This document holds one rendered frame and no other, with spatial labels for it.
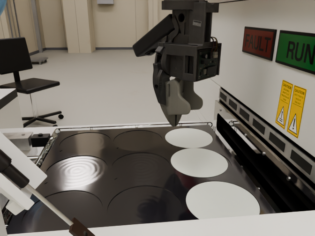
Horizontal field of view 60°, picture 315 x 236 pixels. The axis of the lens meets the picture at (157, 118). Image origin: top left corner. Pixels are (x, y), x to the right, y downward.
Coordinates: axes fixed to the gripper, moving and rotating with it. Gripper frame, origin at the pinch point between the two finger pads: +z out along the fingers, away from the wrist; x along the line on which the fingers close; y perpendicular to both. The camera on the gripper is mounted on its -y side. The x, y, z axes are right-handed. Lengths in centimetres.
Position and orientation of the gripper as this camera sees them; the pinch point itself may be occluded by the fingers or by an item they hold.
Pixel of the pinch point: (171, 118)
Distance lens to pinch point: 50.7
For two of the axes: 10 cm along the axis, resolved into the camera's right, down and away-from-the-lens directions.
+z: 0.0, 9.3, 3.6
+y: 7.4, 2.4, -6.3
